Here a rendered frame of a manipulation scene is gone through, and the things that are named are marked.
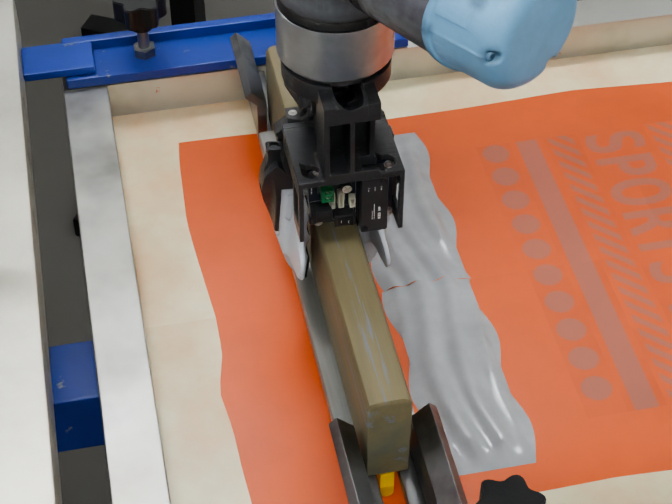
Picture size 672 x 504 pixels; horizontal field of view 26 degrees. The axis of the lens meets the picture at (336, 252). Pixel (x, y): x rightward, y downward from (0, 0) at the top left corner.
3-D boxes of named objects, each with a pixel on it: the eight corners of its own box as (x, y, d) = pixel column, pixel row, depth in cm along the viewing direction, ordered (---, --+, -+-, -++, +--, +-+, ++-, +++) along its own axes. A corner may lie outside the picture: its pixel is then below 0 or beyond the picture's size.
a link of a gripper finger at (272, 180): (255, 232, 104) (271, 136, 98) (251, 217, 105) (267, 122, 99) (319, 230, 105) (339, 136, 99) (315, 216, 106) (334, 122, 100)
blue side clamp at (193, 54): (394, 59, 136) (396, -3, 131) (406, 92, 132) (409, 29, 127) (70, 100, 132) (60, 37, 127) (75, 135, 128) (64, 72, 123)
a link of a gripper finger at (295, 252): (275, 322, 104) (294, 228, 98) (261, 264, 109) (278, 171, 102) (317, 321, 105) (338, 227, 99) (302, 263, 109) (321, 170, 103)
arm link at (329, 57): (264, -30, 92) (390, -45, 93) (267, 29, 95) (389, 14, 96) (286, 40, 87) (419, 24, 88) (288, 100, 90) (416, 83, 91)
